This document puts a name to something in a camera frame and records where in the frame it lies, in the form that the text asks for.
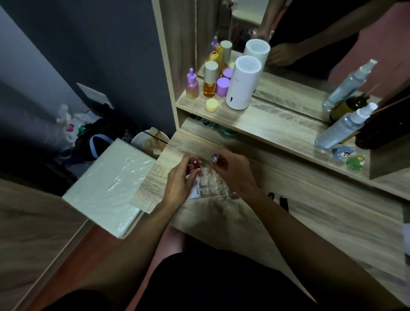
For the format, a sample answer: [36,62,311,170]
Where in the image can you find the white flat board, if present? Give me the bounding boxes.
[76,83,114,110]

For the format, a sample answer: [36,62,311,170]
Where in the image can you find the person's right forearm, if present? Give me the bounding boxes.
[240,187,401,311]

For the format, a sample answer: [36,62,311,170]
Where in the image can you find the clear plastic compartment tray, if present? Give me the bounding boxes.
[187,171,239,201]

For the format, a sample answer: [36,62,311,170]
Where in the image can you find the purple dropper bottle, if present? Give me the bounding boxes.
[186,67,199,100]

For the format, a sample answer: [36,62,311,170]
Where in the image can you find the person's left forearm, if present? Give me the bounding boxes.
[48,199,183,311]

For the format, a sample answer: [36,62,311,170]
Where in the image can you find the amber bottle with beige cap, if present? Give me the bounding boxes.
[203,60,219,98]

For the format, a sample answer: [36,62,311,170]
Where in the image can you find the purple lidded jar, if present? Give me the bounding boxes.
[216,77,231,97]

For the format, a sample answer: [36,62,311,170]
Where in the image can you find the white bottle with pink label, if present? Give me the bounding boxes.
[56,103,77,145]

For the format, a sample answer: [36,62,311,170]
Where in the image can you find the white round bin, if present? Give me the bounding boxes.
[130,127,170,160]

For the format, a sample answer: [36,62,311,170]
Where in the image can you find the dark amber diffuser bottle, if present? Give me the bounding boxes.
[329,94,370,124]

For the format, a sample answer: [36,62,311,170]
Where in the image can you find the person's left hand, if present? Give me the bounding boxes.
[161,155,203,209]

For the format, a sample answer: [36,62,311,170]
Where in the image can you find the wall mirror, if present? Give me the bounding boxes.
[195,0,410,124]

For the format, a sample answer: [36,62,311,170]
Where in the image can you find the teal round jar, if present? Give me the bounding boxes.
[218,126,239,139]

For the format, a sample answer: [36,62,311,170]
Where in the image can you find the person's black shorts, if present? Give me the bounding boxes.
[42,235,321,311]

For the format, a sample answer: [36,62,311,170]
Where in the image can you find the black bag with blue strap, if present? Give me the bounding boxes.
[74,117,129,162]

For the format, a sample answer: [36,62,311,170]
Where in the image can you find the white plastic-wrapped flat box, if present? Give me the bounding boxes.
[62,138,157,239]

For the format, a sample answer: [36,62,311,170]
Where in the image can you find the white cylindrical humidifier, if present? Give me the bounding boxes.
[226,55,262,111]

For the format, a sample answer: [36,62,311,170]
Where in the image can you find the person's right hand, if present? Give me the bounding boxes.
[210,150,261,198]

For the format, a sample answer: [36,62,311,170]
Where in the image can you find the wooden vanity desk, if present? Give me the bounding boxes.
[130,0,410,305]

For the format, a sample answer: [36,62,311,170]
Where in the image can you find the clear spray bottle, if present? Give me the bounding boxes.
[315,102,378,150]

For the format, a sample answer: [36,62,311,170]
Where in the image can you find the dark brown box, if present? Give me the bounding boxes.
[355,84,410,150]

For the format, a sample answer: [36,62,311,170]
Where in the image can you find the small blue figurine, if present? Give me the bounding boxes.
[332,146,355,161]

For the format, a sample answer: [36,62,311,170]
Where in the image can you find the small green figurine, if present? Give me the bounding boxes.
[346,155,366,171]

